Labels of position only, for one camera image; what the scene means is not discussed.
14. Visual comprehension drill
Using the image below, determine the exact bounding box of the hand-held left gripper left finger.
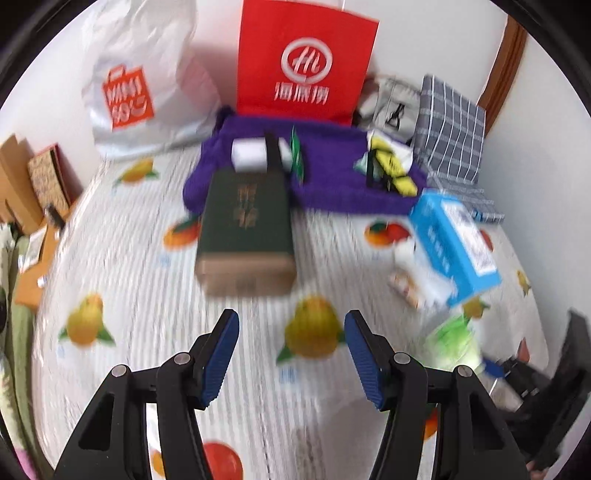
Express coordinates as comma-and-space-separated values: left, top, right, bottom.
53, 309, 241, 480

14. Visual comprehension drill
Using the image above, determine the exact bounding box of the white plastic packet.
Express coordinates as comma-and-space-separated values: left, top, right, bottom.
389, 242, 456, 309

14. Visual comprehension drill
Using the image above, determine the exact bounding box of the red paper bag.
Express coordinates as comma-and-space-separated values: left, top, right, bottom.
235, 0, 380, 128

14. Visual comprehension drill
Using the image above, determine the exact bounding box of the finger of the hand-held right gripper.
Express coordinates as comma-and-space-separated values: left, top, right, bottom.
482, 355, 553, 411

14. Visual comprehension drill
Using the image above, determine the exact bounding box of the dark green box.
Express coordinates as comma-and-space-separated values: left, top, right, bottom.
193, 168, 297, 296

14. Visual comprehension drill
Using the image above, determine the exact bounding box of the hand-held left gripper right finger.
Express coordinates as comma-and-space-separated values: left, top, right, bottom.
344, 310, 532, 480

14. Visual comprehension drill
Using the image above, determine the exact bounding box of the grey fabric bag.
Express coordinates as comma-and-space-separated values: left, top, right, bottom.
357, 76, 424, 144

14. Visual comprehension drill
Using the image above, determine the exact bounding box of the blue tissue pack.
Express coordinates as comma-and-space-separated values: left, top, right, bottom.
408, 191, 502, 308

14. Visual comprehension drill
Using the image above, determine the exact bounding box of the white plastic shopping bag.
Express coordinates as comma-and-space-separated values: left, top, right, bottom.
82, 0, 223, 160

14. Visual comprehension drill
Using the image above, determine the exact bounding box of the plain wooden box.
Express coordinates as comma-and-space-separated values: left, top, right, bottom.
0, 133, 40, 225

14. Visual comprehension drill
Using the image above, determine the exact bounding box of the fruit printed tablecloth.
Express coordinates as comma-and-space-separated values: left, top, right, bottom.
32, 148, 551, 480

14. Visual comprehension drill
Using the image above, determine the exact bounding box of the pale olive cloth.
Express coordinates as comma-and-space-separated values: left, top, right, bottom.
0, 222, 43, 462

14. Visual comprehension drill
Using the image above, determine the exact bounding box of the green snack packet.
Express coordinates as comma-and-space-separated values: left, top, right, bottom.
289, 126, 308, 181

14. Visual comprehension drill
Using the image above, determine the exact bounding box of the orange cardboard box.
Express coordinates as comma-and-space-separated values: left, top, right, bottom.
14, 207, 71, 311

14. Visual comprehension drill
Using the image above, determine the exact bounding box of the yellow pouch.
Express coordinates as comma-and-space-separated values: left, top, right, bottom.
366, 138, 417, 197

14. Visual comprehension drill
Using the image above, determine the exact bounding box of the light green tissue pack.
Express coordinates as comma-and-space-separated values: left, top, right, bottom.
422, 311, 522, 411

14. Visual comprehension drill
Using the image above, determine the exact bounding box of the grey checked cloth bag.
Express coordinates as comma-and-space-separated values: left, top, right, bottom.
413, 73, 504, 225

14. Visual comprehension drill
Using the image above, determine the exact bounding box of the purple towel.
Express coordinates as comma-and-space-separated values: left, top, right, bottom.
182, 106, 428, 218

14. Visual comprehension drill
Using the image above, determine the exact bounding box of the pink cloth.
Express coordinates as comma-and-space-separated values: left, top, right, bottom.
8, 442, 34, 477

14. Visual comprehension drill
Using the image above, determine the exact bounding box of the patterned brown box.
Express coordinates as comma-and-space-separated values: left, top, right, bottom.
26, 143, 85, 214

